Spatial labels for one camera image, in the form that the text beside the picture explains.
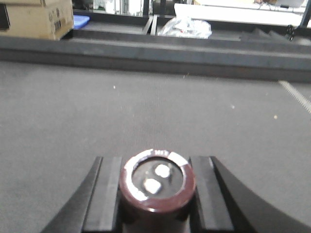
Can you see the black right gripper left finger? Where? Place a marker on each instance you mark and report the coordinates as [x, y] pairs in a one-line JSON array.
[[95, 205]]

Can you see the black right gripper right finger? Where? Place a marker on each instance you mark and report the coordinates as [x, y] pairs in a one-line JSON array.
[[223, 204]]

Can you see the dark brown cylindrical capacitor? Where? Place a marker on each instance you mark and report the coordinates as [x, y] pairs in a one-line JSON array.
[[157, 187]]

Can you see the white toothed strip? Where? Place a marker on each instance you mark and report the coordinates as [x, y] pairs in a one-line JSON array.
[[298, 96]]

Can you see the crumpled clear plastic bag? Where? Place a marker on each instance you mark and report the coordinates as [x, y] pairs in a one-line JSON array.
[[186, 27]]

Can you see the large cardboard box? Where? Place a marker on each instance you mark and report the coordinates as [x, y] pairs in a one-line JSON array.
[[40, 19]]

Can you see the black table edge rail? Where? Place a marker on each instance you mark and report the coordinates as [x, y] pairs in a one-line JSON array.
[[213, 58]]

